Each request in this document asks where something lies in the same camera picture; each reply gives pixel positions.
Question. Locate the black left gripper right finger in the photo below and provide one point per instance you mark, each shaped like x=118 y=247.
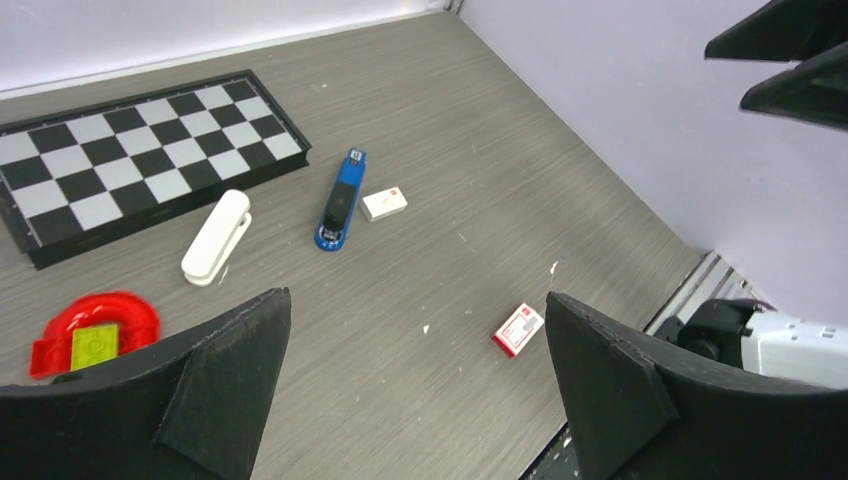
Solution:
x=639 y=407

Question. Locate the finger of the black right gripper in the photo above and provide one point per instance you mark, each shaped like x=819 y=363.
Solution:
x=815 y=91
x=783 y=31

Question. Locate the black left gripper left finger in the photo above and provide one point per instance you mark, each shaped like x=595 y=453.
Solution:
x=191 y=406

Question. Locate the red white staple box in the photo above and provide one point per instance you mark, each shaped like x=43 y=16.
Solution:
x=517 y=330

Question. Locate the white stapler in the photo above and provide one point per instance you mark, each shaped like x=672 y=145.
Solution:
x=217 y=238

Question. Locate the blue stapler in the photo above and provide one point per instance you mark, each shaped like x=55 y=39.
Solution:
x=331 y=232

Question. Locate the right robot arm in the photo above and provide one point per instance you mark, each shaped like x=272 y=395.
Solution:
x=748 y=333

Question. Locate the red arch toy block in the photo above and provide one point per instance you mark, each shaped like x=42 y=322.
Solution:
x=138 y=322

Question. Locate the green lego brick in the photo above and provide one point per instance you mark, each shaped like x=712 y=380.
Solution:
x=93 y=345

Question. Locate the checkerboard calibration board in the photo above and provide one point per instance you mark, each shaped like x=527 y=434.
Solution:
x=80 y=179

